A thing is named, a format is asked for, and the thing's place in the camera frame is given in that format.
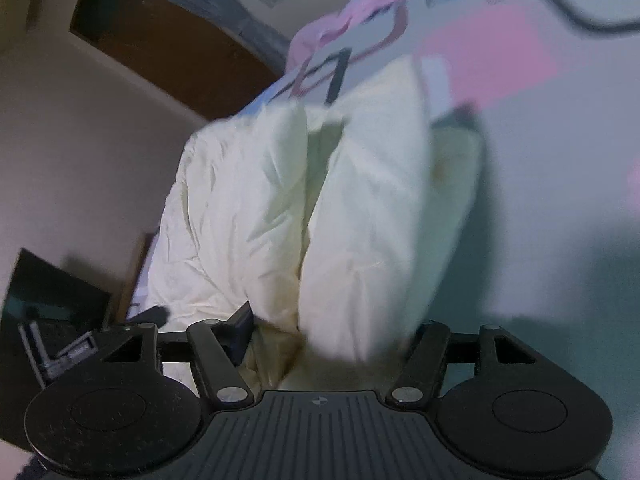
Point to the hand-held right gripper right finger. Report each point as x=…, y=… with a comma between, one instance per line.
x=430, y=347

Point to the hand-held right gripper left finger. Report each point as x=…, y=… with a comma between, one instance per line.
x=241, y=327

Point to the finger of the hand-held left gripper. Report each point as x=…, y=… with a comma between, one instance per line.
x=150, y=315

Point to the cream large garment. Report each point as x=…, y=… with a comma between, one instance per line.
x=360, y=200

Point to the black glossy panel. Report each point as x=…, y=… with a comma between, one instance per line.
x=55, y=285

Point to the printed pink and blue bedsheet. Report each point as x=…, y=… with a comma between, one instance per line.
x=550, y=185

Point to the brown wooden door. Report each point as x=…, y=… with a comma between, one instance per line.
x=165, y=45

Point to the grey curtain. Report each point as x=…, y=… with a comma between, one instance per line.
x=240, y=20

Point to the wooden bed frame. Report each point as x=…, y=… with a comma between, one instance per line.
x=137, y=265

